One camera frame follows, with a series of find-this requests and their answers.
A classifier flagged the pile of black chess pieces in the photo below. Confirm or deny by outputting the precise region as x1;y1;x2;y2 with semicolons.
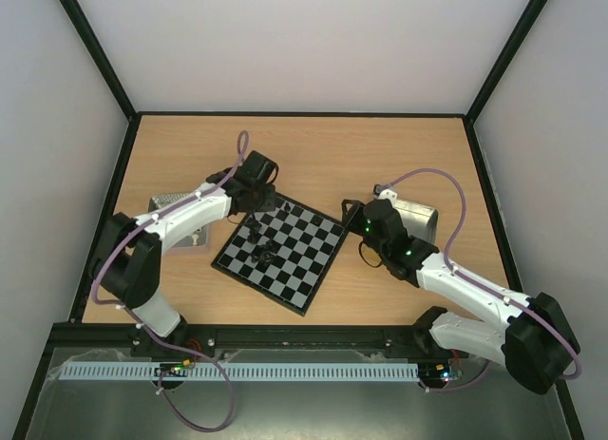
247;220;280;271

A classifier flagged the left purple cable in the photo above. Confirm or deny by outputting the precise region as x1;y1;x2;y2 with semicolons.
89;129;251;360

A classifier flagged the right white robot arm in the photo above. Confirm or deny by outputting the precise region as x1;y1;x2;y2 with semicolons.
341;199;580;394

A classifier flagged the black aluminium frame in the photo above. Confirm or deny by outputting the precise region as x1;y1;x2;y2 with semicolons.
9;0;590;440

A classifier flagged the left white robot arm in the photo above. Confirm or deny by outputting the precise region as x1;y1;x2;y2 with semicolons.
89;151;278;338

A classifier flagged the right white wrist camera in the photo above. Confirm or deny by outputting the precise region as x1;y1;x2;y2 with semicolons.
372;184;398;204

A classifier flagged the light blue slotted cable duct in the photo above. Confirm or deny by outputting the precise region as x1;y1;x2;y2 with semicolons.
59;362;419;383

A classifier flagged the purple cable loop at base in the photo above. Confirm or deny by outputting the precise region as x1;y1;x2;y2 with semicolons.
154;343;237;431

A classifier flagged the empty gold-rimmed metal tin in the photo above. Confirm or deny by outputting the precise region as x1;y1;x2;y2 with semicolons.
394;200;439;244

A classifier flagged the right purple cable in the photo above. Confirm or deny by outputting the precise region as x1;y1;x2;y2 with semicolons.
387;167;583;382

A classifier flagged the silver tin with white pieces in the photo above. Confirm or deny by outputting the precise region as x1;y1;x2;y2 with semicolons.
147;192;213;257

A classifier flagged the black and silver chessboard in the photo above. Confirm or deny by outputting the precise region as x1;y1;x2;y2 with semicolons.
211;194;348;316

